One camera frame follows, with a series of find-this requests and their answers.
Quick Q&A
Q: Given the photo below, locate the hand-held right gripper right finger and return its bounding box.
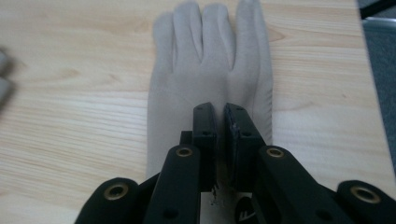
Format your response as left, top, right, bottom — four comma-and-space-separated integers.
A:
223, 102, 267, 191

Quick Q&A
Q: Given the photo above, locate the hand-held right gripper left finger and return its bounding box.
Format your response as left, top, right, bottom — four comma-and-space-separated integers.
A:
179, 102, 218, 192

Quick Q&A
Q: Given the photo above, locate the beige fabric glove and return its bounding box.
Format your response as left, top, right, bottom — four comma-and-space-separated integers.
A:
145, 0, 275, 224

